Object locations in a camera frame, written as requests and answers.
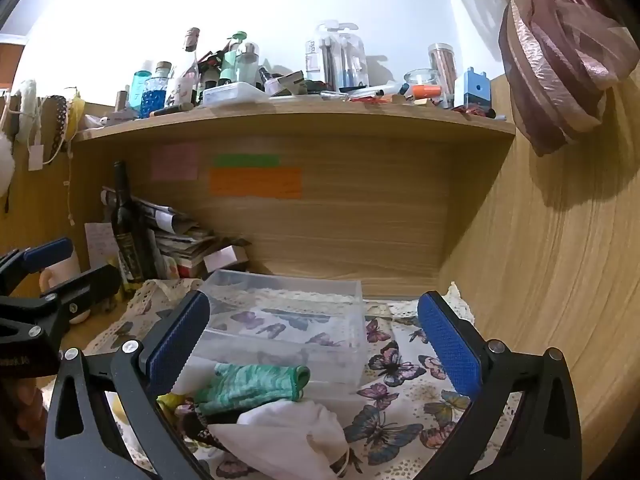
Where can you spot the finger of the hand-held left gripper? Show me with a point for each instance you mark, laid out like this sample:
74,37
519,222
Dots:
47,252
87,285

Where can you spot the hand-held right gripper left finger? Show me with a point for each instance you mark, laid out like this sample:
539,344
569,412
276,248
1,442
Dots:
180,340

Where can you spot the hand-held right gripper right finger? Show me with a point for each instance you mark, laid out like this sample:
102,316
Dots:
450,345

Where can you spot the yellow plush ball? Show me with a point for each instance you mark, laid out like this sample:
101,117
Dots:
170,400

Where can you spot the green knit sock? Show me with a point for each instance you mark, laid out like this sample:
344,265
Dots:
250,385

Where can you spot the dark floral scrunchie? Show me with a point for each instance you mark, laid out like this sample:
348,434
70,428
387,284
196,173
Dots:
192,425

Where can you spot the clear plastic storage box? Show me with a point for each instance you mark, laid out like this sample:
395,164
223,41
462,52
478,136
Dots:
285,320

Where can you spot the white face mask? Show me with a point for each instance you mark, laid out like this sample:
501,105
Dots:
290,435

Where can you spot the person's left hand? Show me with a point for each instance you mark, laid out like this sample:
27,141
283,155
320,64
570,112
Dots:
25,405

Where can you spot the pale pink mug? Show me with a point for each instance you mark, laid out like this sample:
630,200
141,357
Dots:
65,270

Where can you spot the handwritten paper note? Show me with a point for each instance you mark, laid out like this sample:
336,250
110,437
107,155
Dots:
100,245

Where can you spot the butterfly print tablecloth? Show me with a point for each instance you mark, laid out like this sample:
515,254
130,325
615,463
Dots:
400,375

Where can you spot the dark wine bottle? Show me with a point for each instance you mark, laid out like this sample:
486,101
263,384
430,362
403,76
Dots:
127,240

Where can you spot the small pink white card box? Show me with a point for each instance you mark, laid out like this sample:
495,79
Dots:
225,257

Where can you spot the white paper tag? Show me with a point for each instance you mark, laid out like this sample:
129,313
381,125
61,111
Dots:
35,156

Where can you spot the stack of magazines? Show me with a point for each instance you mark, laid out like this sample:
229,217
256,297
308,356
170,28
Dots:
175,237

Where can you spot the dotted black headband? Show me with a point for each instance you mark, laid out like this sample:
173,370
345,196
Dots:
57,120

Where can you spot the yellow hanging band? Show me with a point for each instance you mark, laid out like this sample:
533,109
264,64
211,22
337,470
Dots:
75,110

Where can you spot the pink sticky note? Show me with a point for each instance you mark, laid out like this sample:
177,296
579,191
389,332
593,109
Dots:
175,161

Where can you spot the pink brown cosmetic tube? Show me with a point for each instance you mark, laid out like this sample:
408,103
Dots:
120,100

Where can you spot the orange sticky note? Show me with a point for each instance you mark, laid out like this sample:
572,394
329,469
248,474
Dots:
255,182

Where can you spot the dark brown pen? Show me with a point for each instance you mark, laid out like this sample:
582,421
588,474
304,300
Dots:
170,109

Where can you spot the faceted glass bottle blue liquid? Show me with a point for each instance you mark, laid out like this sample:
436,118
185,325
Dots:
152,95

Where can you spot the green sticky note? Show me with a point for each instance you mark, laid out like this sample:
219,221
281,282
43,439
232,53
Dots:
246,161

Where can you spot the teal mouthwash bottle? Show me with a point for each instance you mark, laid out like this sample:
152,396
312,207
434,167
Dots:
140,82

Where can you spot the clear bottle illustrated label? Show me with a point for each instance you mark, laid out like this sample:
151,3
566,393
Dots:
182,85

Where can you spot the flat clear plastic case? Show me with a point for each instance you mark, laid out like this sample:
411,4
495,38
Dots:
232,92

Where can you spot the orange marker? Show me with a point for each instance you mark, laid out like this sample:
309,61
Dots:
425,91

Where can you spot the wooden shelf board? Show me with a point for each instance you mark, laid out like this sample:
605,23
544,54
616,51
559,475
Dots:
300,115

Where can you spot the blue plastic block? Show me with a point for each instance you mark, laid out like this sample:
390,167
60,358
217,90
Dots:
475,87

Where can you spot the mint green pump bottle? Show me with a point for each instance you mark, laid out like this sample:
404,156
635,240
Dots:
228,62

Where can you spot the short glass jar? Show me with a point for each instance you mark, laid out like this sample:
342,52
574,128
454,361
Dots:
422,79

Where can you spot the clear bottle silver cap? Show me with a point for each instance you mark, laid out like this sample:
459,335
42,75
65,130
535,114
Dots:
246,65

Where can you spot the tall clear jar of sticks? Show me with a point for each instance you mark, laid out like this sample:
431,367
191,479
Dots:
442,62

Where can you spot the pink striped curtain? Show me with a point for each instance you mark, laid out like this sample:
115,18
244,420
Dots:
560,60

